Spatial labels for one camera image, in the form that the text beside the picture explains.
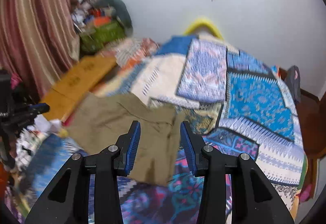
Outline green storage basket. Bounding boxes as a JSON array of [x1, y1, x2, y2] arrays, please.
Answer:
[[79, 21, 126, 54]]

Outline olive khaki shorts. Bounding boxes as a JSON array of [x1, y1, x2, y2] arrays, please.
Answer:
[[67, 93, 185, 186]]

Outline blue patchwork bed sheet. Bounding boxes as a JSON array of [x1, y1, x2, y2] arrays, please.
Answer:
[[17, 35, 305, 223]]

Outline striped red curtain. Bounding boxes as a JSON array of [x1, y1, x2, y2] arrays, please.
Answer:
[[1, 0, 80, 101]]

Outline grey backpack on floor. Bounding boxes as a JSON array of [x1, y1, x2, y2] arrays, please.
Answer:
[[285, 65, 301, 104]]

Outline pink slipper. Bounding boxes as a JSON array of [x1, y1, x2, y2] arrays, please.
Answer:
[[299, 183, 312, 203]]

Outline grey plush toy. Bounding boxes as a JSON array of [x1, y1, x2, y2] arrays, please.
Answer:
[[93, 0, 133, 37]]

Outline yellow foam headboard arc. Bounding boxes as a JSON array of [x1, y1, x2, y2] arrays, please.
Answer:
[[183, 17, 224, 40]]

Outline wooden lap table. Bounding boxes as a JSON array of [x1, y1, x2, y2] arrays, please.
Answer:
[[41, 56, 117, 121]]

